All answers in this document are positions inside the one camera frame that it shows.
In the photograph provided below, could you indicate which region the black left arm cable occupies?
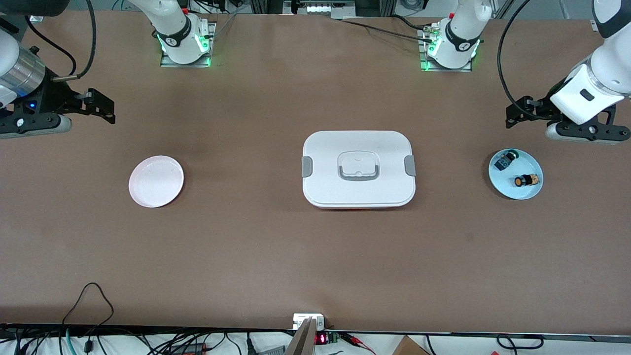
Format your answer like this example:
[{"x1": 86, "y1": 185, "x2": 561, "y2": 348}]
[{"x1": 497, "y1": 0, "x2": 548, "y2": 121}]

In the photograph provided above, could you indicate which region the brown cardboard piece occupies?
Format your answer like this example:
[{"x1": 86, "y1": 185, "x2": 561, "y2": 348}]
[{"x1": 392, "y1": 335, "x2": 430, "y2": 355}]

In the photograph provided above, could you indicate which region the red clip lead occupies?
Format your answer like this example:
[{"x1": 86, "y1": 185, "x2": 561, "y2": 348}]
[{"x1": 340, "y1": 333, "x2": 378, "y2": 355}]

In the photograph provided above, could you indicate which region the pink plate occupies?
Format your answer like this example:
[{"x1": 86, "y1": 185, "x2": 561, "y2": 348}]
[{"x1": 129, "y1": 156, "x2": 184, "y2": 208}]

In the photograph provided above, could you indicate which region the white lidded container box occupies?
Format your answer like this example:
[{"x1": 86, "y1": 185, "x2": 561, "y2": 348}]
[{"x1": 302, "y1": 130, "x2": 416, "y2": 211}]

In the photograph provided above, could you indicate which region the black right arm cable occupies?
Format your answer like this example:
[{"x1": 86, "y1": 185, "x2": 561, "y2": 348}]
[
  {"x1": 25, "y1": 16, "x2": 78, "y2": 75},
  {"x1": 52, "y1": 0, "x2": 97, "y2": 82}
]

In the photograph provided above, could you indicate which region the thin black looped cable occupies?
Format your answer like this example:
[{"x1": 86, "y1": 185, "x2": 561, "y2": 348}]
[{"x1": 62, "y1": 282, "x2": 115, "y2": 341}]

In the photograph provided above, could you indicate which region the grey slanted bar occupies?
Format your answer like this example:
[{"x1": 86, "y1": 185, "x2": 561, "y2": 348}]
[{"x1": 285, "y1": 318, "x2": 316, "y2": 355}]

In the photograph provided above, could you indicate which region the light blue plate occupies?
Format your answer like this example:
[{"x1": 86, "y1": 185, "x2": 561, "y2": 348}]
[{"x1": 489, "y1": 149, "x2": 544, "y2": 200}]

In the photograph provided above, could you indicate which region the black oval cable loop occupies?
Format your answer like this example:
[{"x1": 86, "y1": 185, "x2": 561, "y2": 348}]
[{"x1": 496, "y1": 334, "x2": 545, "y2": 352}]

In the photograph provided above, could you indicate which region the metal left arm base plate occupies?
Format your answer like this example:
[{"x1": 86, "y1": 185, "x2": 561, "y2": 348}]
[{"x1": 420, "y1": 22, "x2": 473, "y2": 72}]

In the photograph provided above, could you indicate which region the black arm base cable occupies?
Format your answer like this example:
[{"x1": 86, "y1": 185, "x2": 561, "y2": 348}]
[{"x1": 340, "y1": 15, "x2": 435, "y2": 42}]

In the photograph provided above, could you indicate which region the small white device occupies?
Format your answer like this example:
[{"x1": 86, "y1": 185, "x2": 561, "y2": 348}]
[{"x1": 293, "y1": 313, "x2": 325, "y2": 330}]

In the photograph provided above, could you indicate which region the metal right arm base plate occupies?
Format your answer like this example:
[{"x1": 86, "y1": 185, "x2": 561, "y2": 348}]
[{"x1": 160, "y1": 22, "x2": 216, "y2": 68}]

